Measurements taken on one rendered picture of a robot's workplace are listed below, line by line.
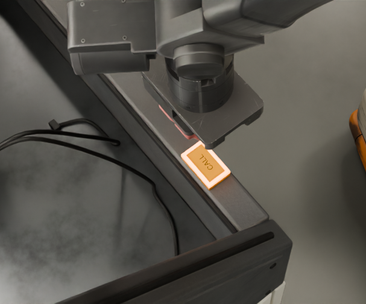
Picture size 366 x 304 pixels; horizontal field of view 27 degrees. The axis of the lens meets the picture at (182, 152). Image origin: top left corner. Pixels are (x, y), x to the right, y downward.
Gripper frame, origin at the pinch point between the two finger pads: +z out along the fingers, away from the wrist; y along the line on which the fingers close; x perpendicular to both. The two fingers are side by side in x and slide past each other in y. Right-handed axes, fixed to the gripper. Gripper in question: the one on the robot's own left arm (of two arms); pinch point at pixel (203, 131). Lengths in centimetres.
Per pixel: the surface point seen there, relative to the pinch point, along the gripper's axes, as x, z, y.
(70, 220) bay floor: -14.2, 22.3, -9.7
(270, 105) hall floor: 49, 104, -38
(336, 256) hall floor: 35, 105, 2
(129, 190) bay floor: -6.0, 22.2, -8.3
